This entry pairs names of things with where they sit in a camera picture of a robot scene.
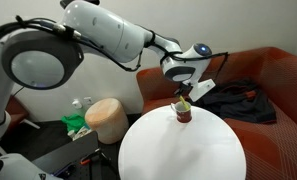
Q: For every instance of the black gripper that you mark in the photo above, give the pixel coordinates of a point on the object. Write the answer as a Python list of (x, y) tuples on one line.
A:
[(185, 88)]

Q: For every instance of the yellow pen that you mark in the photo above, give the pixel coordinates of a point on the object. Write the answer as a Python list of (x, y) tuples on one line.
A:
[(184, 102)]

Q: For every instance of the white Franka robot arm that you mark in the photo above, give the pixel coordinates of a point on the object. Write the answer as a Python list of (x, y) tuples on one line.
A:
[(104, 30)]

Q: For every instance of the black jacket orange lining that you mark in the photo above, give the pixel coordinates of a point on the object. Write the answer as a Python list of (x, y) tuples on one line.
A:
[(241, 106)]

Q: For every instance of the beige round pouf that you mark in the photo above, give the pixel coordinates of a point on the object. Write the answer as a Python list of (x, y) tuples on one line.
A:
[(106, 120)]

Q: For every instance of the orange patterned sofa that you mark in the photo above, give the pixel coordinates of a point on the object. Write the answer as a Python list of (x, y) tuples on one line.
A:
[(281, 140)]

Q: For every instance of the green plastic bag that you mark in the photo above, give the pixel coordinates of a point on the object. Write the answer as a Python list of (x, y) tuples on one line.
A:
[(73, 120)]

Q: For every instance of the black mounting board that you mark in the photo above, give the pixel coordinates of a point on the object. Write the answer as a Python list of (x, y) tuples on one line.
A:
[(64, 150)]

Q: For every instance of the orange chair white legs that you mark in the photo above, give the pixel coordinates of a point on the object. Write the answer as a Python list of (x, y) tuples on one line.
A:
[(16, 111)]

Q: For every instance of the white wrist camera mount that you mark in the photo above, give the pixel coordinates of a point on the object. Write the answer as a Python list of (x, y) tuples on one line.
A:
[(202, 89)]

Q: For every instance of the white wall outlet plate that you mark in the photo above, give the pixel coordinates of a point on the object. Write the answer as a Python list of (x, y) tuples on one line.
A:
[(88, 100)]

